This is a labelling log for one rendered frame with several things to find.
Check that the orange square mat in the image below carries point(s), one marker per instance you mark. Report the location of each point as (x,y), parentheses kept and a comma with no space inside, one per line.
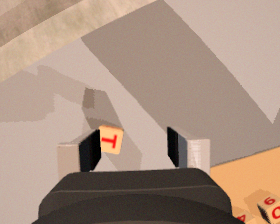
(249,180)

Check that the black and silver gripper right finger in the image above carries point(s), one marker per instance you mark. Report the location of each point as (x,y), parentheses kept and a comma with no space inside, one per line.
(188,151)

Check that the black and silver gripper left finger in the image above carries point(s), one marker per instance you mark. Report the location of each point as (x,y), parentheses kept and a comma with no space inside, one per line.
(80,155)

